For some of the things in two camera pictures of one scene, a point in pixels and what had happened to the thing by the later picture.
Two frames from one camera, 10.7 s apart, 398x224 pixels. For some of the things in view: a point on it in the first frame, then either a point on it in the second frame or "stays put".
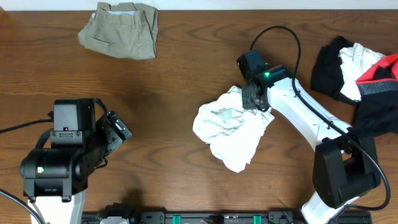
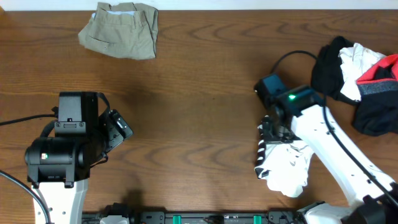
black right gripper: (247, 102) -> (268, 136)
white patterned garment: (356, 60) stays put
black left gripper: (104, 137) stays put
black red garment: (377, 112) stays put
